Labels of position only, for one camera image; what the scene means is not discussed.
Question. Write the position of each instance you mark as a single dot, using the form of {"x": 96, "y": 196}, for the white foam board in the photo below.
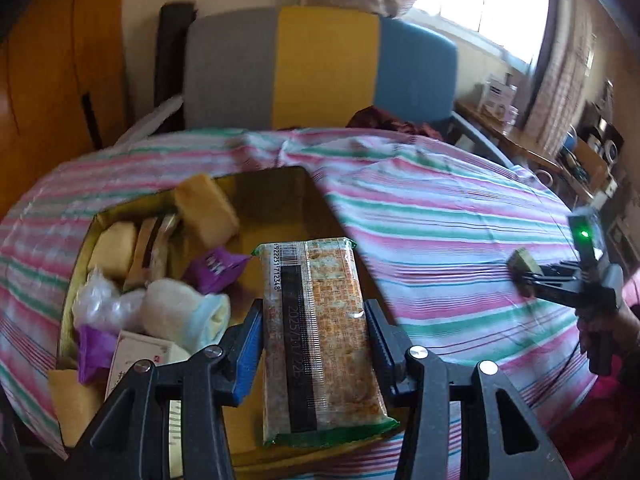
{"x": 155, "y": 120}

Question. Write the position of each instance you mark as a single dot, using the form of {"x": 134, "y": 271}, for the maroon cloth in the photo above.
{"x": 380, "y": 120}

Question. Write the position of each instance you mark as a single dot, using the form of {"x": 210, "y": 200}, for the grey yellow blue sofa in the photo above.
{"x": 235, "y": 60}

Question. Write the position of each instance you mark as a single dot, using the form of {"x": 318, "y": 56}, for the magenta clothing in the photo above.
{"x": 600, "y": 425}

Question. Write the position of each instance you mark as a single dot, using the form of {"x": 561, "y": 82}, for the brown cracker packet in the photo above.
{"x": 147, "y": 247}

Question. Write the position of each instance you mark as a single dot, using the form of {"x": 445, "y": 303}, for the striped tablecloth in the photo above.
{"x": 450, "y": 235}

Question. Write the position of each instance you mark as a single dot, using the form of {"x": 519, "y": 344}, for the yellow cake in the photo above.
{"x": 114, "y": 250}
{"x": 205, "y": 207}
{"x": 75, "y": 405}

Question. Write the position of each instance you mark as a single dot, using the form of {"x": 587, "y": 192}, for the white snack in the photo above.
{"x": 97, "y": 302}
{"x": 170, "y": 310}
{"x": 215, "y": 320}

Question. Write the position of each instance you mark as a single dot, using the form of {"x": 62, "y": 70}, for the olive green snack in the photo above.
{"x": 522, "y": 262}

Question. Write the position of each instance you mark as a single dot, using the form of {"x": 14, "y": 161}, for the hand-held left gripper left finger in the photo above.
{"x": 247, "y": 355}

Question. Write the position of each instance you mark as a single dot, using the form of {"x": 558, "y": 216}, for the orange cracker packet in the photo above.
{"x": 325, "y": 335}

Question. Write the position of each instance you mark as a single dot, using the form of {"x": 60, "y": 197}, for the small cream box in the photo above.
{"x": 140, "y": 355}

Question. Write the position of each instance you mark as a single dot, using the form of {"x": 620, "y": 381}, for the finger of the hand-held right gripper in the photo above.
{"x": 555, "y": 292}
{"x": 555, "y": 272}

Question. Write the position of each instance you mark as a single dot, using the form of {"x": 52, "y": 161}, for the white carton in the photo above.
{"x": 500, "y": 95}

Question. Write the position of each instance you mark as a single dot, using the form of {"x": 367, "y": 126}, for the black rolled mat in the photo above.
{"x": 172, "y": 50}

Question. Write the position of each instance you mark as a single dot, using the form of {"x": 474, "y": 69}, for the person's right hand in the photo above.
{"x": 627, "y": 332}

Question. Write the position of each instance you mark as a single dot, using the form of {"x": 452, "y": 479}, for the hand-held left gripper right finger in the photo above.
{"x": 380, "y": 350}

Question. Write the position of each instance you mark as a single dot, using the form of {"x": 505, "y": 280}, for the checked curtain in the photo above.
{"x": 565, "y": 60}

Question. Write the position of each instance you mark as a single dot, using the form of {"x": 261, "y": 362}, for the wooden wardrobe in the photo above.
{"x": 40, "y": 110}

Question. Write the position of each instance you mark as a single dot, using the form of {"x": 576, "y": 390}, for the wooden side desk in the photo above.
{"x": 525, "y": 145}

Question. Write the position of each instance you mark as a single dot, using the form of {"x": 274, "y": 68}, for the gold tin box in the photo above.
{"x": 280, "y": 200}

